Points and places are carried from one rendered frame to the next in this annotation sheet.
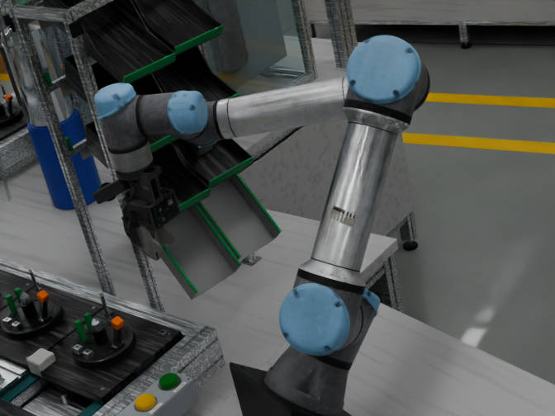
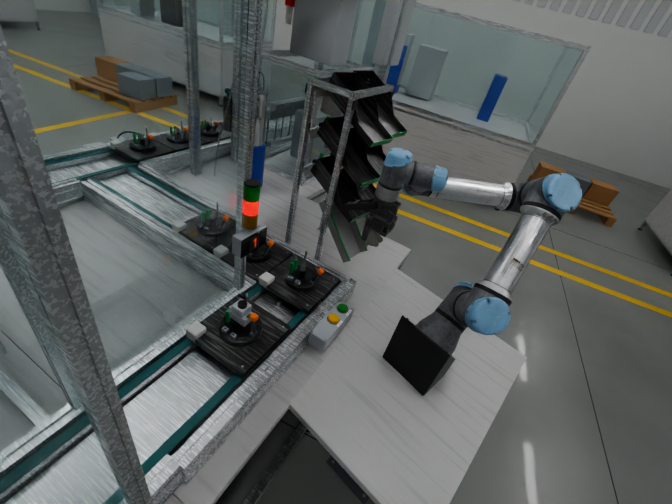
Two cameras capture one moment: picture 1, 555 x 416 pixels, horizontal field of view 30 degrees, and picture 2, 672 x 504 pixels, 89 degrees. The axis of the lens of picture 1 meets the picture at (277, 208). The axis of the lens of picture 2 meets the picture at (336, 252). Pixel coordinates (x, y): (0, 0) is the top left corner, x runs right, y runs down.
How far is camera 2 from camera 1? 1.17 m
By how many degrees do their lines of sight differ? 20
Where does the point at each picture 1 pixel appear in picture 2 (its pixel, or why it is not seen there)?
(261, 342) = (365, 289)
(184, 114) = (442, 180)
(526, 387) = (494, 341)
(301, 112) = (479, 196)
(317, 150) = not seen: hidden behind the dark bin
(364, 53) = (559, 181)
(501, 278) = not seen: hidden behind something
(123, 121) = (404, 172)
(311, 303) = (495, 308)
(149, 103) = (422, 167)
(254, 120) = (453, 192)
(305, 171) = not seen: hidden behind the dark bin
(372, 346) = (418, 303)
